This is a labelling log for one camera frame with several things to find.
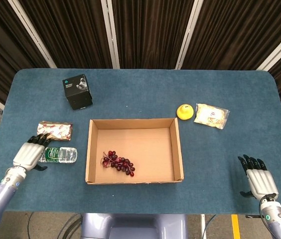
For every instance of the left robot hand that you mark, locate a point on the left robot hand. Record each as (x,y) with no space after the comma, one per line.
(28,155)

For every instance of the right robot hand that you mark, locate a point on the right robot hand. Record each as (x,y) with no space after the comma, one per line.
(261,181)

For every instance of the transparent water bottle green label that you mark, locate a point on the transparent water bottle green label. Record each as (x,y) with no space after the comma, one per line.
(60,155)

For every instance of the red patterned snack packet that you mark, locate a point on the red patterned snack packet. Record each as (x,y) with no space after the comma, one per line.
(58,129)

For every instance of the red grape bunch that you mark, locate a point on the red grape bunch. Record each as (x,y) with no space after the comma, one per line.
(120,164)

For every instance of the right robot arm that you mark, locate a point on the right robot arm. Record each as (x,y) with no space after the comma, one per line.
(276,219)

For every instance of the lavender robot base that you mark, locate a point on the lavender robot base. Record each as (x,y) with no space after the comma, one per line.
(135,226)

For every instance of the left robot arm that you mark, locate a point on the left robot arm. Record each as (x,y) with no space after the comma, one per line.
(3,194)

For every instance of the black cube box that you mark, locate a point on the black cube box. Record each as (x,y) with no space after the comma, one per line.
(79,95)

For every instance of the open cardboard box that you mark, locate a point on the open cardboard box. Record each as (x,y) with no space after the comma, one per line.
(150,139)

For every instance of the white table leg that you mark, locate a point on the white table leg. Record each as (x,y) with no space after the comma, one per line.
(203,226)

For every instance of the clear snack bag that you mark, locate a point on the clear snack bag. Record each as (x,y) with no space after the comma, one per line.
(211,115)

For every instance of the yellow pear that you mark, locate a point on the yellow pear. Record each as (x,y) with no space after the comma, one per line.
(184,112)

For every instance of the blue table cloth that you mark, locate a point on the blue table cloth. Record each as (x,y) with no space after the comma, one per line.
(140,94)

